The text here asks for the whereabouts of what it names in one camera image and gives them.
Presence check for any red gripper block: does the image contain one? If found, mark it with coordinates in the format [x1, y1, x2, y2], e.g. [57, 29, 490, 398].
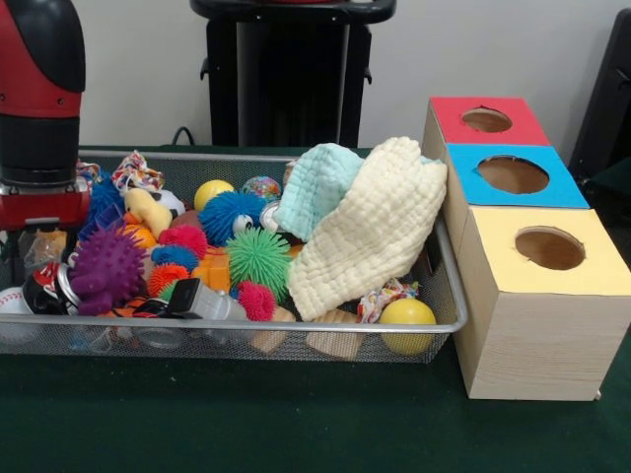
[0, 191, 93, 288]

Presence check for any clear plastic bottle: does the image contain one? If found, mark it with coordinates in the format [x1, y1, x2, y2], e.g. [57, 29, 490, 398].
[24, 230, 68, 268]

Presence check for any light blue waffle cloth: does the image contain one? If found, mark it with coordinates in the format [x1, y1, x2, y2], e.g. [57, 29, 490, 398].
[273, 142, 444, 242]

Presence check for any cream waffle cloth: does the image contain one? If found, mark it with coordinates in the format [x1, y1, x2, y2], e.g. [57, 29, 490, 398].
[288, 135, 449, 321]

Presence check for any wooden box with three holes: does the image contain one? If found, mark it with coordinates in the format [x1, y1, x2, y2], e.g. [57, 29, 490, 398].
[420, 96, 631, 401]

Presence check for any crushed black can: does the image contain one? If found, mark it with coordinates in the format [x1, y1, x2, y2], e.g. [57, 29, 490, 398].
[22, 262, 80, 316]

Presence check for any white baseball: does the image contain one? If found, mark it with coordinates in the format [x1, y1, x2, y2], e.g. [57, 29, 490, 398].
[0, 288, 34, 344]

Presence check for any purple spiky rubber toy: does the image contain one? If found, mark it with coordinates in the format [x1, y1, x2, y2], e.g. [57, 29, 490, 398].
[68, 225, 150, 316]

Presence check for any crumpled colourful printed wrapper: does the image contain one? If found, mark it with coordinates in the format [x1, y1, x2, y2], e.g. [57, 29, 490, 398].
[76, 161, 104, 184]
[111, 150, 167, 192]

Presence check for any blue spiky ball with eyes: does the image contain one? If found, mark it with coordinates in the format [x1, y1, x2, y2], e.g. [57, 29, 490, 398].
[198, 189, 270, 247]

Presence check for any plain green spiky ball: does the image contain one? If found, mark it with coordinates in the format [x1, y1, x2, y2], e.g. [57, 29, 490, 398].
[225, 227, 295, 304]

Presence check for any dark green table cloth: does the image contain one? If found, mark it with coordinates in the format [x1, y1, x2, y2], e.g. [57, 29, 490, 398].
[0, 143, 631, 473]

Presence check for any large yellow ball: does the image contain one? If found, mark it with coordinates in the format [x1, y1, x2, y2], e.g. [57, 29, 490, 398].
[379, 297, 439, 356]

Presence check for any neighbouring green covered table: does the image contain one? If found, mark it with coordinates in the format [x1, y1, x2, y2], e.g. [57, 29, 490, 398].
[581, 162, 631, 231]

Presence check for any black chair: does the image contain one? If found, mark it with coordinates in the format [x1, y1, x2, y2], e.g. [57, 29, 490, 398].
[569, 8, 631, 171]

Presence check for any shallow wire mesh bin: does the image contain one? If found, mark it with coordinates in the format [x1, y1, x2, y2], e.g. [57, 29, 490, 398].
[0, 151, 469, 365]

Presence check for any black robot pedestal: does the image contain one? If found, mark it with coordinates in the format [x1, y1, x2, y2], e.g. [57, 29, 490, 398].
[189, 0, 398, 148]

